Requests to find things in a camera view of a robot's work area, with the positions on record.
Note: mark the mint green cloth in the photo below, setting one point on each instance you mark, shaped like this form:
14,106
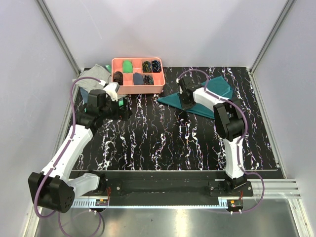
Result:
108,68

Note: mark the slate blue rolled cloth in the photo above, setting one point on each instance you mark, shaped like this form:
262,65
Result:
138,79

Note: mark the dark patterned rolled cloth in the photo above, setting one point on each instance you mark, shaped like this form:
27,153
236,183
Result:
148,80

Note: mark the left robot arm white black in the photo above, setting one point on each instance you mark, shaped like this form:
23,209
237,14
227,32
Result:
52,188

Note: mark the grey cloth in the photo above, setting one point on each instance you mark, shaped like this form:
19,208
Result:
98,72

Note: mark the dark maroon rolled cloth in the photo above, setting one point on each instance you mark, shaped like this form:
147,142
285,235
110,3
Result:
118,78

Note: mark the yellow dark patterned roll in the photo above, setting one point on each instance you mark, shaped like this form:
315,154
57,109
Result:
147,67

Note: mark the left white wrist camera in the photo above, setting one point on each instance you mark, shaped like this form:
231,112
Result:
111,90

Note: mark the green rolled cloth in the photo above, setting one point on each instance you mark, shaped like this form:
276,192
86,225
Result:
127,66

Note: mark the pink divided organizer tray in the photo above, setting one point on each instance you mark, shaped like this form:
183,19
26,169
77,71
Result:
128,87

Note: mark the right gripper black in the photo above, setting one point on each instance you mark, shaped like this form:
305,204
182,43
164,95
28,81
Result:
184,106

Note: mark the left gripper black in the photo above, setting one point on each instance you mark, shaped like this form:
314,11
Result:
123,114

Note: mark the dark blue cloth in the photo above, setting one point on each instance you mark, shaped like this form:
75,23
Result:
84,95

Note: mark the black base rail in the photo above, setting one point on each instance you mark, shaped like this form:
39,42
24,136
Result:
172,189

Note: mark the blue dark patterned roll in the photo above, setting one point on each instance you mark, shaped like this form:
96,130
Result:
156,66

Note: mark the teal cloth napkin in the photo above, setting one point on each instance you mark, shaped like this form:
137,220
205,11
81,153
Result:
216,85

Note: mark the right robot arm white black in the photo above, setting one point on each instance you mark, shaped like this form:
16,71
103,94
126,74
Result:
230,124

